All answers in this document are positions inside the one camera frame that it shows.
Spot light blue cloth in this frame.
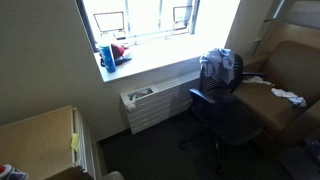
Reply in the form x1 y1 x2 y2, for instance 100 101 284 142
199 47 236 85

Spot thin white cloth strip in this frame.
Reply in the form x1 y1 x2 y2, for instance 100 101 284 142
242 75 274 87

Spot bunched white cloth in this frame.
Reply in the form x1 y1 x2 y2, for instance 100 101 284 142
270 87 308 108

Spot dark flat object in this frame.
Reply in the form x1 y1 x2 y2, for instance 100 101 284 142
114 54 133 67

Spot red rounded object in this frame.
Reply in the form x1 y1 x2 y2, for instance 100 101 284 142
110 43 129 60

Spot blue water bottle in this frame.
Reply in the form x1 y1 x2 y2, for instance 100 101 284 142
98 33 118 74

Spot black mesh office chair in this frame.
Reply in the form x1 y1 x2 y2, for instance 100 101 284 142
178 53 268 176

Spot white rounded object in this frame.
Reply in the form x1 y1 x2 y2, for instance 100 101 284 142
99 170 125 180

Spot yellow sticky note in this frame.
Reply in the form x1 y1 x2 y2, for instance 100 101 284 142
70 132 81 153

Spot brown leather armchair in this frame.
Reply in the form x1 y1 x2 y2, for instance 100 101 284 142
233 22 320 149

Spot wooden drawer cabinet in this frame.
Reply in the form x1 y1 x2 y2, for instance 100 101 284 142
0 105 103 180

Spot grey woven panel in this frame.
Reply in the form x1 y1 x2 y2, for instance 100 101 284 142
285 0 320 30

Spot red white blue package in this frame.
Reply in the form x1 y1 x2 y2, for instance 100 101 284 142
0 163 29 180

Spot white wall heater unit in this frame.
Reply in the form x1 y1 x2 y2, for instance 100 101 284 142
119 69 202 135

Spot window with metal frame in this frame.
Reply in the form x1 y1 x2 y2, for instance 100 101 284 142
75 0 201 53

